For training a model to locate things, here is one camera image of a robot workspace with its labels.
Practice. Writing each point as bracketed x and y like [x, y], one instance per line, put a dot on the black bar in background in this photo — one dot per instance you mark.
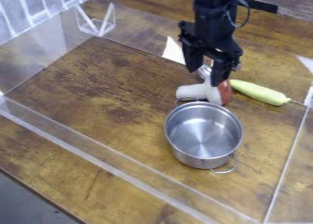
[258, 5]

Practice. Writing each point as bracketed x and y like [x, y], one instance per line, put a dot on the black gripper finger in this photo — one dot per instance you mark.
[221, 70]
[193, 55]

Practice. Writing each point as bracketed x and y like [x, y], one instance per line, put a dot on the clear acrylic enclosure wall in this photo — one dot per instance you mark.
[83, 103]

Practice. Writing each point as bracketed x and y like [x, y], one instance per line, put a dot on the silver metal pot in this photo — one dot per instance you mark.
[203, 133]

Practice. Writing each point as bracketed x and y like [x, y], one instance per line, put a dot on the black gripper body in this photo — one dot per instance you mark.
[214, 38]

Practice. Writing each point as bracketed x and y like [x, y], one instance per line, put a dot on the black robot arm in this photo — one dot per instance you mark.
[218, 11]

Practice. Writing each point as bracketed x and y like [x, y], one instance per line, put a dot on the clear acrylic triangular bracket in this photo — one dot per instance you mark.
[92, 26]

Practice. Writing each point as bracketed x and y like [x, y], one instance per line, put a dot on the spoon with green handle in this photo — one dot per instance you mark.
[254, 91]

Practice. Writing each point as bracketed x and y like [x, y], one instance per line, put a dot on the plush brown white mushroom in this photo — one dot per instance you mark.
[203, 91]

